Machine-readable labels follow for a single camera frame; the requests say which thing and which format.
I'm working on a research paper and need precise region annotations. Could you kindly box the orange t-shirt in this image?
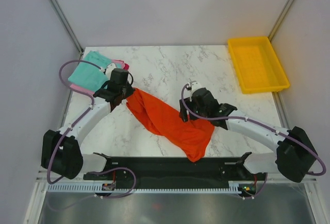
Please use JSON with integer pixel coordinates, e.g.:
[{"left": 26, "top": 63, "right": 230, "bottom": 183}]
[{"left": 126, "top": 89, "right": 215, "bottom": 162}]

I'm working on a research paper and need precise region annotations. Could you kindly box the teal folded t-shirt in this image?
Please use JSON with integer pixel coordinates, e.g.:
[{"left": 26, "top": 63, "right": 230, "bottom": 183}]
[{"left": 68, "top": 51, "right": 113, "bottom": 92}]

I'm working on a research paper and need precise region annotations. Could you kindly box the aluminium frame post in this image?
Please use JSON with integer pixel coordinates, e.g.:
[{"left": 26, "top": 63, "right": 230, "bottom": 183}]
[
  {"left": 48, "top": 0, "right": 84, "bottom": 55},
  {"left": 268, "top": 0, "right": 295, "bottom": 42}
]

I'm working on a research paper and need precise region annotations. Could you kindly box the yellow plastic tray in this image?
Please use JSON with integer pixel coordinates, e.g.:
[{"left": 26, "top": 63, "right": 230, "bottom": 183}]
[{"left": 227, "top": 37, "right": 290, "bottom": 94}]

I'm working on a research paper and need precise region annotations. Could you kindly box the right aluminium frame post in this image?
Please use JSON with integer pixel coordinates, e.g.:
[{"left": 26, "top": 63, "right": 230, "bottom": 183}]
[{"left": 268, "top": 0, "right": 295, "bottom": 42}]

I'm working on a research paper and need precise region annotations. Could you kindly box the left aluminium frame post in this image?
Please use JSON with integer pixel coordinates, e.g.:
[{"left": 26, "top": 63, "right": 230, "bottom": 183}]
[{"left": 48, "top": 0, "right": 84, "bottom": 55}]

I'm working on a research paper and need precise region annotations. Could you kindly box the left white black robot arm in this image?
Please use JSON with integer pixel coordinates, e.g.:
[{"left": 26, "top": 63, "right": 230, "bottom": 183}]
[{"left": 41, "top": 68, "right": 135, "bottom": 184}]

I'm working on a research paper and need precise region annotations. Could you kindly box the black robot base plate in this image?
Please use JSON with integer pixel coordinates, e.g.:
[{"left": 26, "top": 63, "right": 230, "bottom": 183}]
[{"left": 84, "top": 157, "right": 266, "bottom": 188}]

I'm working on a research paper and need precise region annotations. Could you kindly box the pink folded t-shirt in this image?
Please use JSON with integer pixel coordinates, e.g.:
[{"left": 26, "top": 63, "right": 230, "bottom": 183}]
[{"left": 70, "top": 60, "right": 125, "bottom": 95}]

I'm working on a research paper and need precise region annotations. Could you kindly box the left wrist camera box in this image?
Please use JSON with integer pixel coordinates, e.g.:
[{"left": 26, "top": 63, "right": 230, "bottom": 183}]
[{"left": 104, "top": 63, "right": 118, "bottom": 75}]

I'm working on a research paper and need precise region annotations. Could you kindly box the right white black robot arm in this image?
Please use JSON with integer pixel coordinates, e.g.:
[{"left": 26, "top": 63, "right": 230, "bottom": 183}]
[{"left": 179, "top": 81, "right": 318, "bottom": 183}]

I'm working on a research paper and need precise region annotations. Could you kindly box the white slotted cable duct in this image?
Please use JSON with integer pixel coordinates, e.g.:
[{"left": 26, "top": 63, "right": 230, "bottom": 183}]
[{"left": 47, "top": 182, "right": 255, "bottom": 194}]

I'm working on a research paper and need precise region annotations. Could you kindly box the aluminium extrusion rail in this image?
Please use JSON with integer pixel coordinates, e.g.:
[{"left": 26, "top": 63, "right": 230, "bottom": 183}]
[{"left": 36, "top": 166, "right": 86, "bottom": 182}]

